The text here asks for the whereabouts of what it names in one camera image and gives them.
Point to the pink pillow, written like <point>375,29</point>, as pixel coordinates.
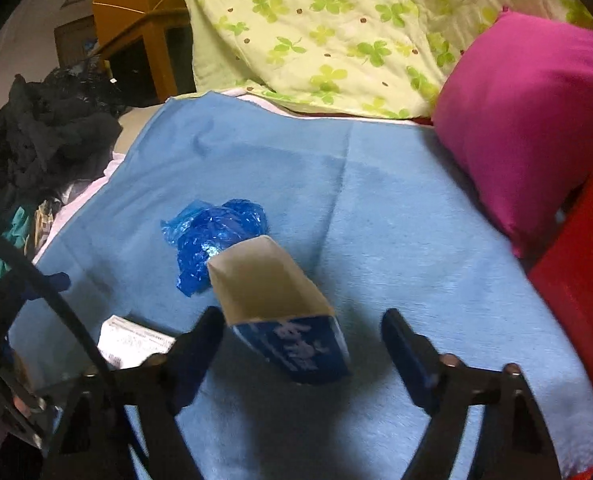
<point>521,110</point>

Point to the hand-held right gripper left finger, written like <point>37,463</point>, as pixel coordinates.
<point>196,355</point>

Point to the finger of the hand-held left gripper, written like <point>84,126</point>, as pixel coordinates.
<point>51,281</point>

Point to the black clothing pile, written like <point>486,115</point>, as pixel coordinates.
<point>41,135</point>

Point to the white printed paper leaflet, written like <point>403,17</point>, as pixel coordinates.
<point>126,340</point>

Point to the blue toothpaste box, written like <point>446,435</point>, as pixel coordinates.
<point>276,290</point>

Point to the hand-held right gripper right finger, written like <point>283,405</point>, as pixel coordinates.
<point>406,355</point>

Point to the blue blanket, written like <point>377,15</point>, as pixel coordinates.
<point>401,210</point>

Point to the blue plastic bag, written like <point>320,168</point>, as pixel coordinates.
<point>211,240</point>

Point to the green clover print quilt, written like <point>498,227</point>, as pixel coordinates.
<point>326,25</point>

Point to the teal cloth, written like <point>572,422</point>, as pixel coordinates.
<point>19,225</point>

